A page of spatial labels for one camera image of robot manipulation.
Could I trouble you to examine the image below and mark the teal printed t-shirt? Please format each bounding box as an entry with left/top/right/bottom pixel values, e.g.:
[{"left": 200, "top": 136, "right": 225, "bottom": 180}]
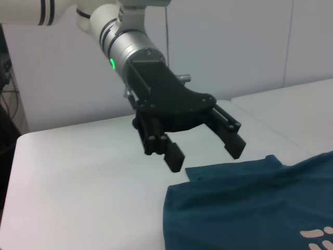
[{"left": 162, "top": 150, "right": 333, "bottom": 250}]

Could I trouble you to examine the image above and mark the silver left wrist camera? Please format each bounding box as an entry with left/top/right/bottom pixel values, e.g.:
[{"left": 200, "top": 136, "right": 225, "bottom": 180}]
[{"left": 117, "top": 0, "right": 149, "bottom": 34}]

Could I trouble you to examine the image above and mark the left wrist cable silver plug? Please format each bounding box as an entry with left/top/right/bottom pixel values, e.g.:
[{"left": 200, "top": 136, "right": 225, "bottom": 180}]
[{"left": 123, "top": 87, "right": 136, "bottom": 110}]

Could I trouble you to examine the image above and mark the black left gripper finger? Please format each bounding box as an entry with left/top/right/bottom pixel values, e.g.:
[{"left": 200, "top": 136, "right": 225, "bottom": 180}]
[{"left": 204, "top": 103, "right": 247, "bottom": 160}]

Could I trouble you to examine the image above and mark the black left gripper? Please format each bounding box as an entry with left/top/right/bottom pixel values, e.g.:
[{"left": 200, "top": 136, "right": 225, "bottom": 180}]
[{"left": 123, "top": 59, "right": 217, "bottom": 173}]

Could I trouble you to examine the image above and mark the thin grey hanging cable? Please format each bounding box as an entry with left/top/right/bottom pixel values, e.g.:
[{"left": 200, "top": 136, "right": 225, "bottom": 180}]
[{"left": 163, "top": 0, "right": 171, "bottom": 68}]

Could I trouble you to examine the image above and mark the dark background equipment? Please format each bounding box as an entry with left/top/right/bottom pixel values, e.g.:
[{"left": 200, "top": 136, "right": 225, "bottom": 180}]
[{"left": 0, "top": 23, "right": 29, "bottom": 157}]

